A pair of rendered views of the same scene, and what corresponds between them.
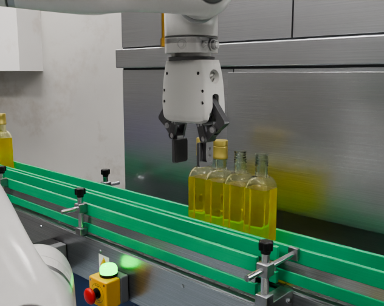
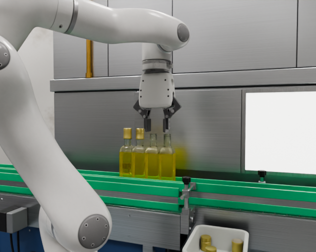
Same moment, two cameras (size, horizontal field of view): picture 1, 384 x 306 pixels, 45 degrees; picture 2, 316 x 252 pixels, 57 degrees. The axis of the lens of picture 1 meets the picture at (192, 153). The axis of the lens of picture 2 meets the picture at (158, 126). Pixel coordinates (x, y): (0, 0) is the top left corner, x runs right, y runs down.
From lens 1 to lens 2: 0.35 m
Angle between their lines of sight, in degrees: 24
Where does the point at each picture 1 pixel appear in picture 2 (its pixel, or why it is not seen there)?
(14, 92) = not seen: outside the picture
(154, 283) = not seen: hidden behind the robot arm
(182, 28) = (157, 55)
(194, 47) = (163, 66)
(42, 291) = (99, 205)
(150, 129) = (76, 129)
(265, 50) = not seen: hidden behind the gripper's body
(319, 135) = (192, 123)
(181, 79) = (154, 83)
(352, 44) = (207, 76)
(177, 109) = (150, 100)
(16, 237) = (76, 174)
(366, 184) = (219, 147)
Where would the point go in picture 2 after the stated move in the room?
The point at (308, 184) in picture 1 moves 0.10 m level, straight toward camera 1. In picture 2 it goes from (186, 151) to (193, 154)
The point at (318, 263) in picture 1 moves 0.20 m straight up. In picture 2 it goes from (207, 188) to (207, 134)
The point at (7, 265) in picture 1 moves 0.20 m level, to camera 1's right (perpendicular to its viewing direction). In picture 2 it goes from (76, 191) to (162, 182)
